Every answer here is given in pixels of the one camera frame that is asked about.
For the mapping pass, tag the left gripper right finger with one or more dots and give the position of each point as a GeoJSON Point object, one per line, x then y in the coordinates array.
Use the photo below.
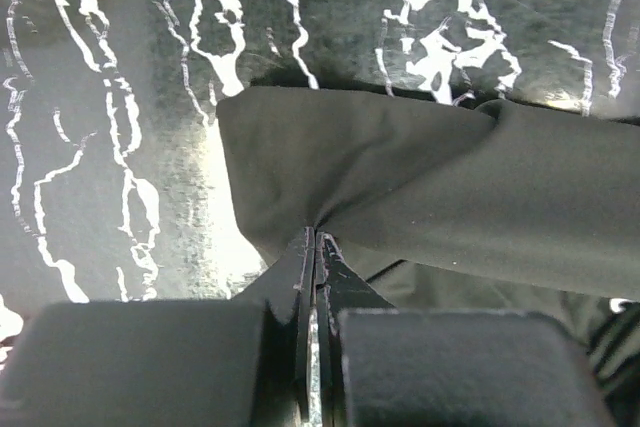
{"type": "Point", "coordinates": [381, 366]}

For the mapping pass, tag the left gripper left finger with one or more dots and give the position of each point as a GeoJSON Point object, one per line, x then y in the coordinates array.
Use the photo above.
{"type": "Point", "coordinates": [237, 362]}

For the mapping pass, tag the black printed t-shirt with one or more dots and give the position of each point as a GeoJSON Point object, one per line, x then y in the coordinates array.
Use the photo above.
{"type": "Point", "coordinates": [505, 191]}

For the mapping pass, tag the black marble pattern mat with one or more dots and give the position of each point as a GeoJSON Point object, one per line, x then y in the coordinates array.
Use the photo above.
{"type": "Point", "coordinates": [113, 182]}

